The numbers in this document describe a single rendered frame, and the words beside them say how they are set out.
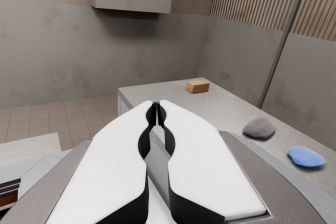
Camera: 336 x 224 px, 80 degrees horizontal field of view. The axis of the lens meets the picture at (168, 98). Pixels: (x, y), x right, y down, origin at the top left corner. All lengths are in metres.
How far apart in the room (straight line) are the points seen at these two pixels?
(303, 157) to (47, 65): 2.86
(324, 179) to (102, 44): 2.80
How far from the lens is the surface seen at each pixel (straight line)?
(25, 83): 3.17
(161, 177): 0.84
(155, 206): 0.79
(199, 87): 1.15
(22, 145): 1.31
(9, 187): 0.97
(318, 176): 0.86
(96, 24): 3.01
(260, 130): 0.91
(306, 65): 2.77
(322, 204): 0.73
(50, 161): 0.98
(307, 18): 2.81
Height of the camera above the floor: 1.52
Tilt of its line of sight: 27 degrees down
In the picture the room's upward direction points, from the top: 7 degrees clockwise
